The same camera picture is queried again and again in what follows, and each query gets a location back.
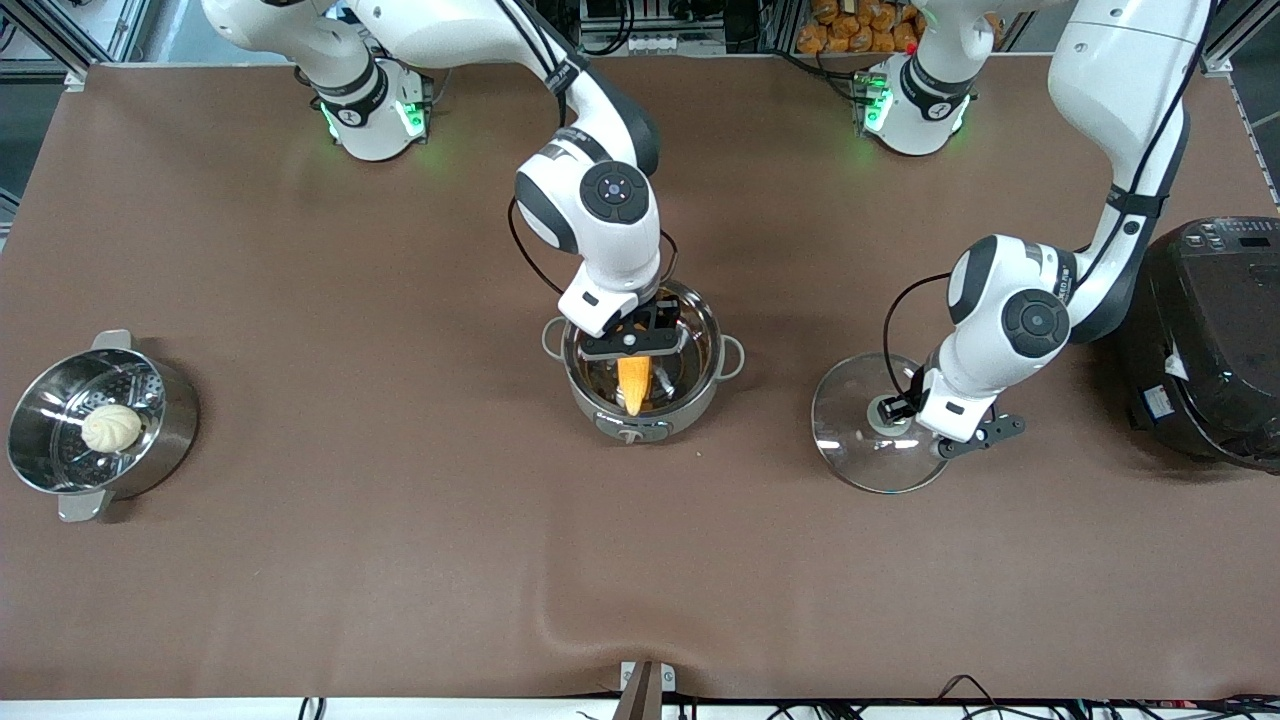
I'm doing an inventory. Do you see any yellow knitted corn cob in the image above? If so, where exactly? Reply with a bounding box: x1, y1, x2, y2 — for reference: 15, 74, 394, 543
617, 354, 654, 417

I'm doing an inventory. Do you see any steel steamer pot with handles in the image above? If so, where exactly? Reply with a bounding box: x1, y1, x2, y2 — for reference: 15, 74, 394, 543
6, 329, 200, 524

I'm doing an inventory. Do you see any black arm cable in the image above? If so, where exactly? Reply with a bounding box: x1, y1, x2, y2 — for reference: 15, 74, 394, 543
882, 272, 953, 393
507, 196, 569, 297

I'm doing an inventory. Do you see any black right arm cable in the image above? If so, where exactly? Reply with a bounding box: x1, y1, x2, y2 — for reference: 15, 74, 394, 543
507, 196, 569, 297

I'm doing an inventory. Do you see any metal table clamp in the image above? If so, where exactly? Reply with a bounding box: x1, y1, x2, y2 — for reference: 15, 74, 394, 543
618, 659, 677, 720

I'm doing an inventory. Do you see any grey electric cooking pot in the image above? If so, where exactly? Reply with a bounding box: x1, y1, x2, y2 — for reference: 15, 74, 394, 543
541, 279, 747, 445

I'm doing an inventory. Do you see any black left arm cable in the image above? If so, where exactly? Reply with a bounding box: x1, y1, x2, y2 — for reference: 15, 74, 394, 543
882, 272, 953, 393

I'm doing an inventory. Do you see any pile of bread rolls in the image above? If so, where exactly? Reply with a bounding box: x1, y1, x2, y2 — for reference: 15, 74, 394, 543
797, 0, 1004, 55

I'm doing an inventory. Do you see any black rice cooker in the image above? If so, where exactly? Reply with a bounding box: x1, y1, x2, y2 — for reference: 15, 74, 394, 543
1118, 216, 1280, 474

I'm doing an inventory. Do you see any round glass pot lid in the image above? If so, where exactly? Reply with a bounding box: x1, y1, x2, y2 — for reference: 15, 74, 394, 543
811, 351, 952, 495

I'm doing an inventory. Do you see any brown table mat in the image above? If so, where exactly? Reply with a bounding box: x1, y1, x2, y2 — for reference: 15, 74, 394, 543
0, 55, 1280, 701

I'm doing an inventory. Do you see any white steamed bun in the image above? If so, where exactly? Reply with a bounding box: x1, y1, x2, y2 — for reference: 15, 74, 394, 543
80, 403, 144, 454

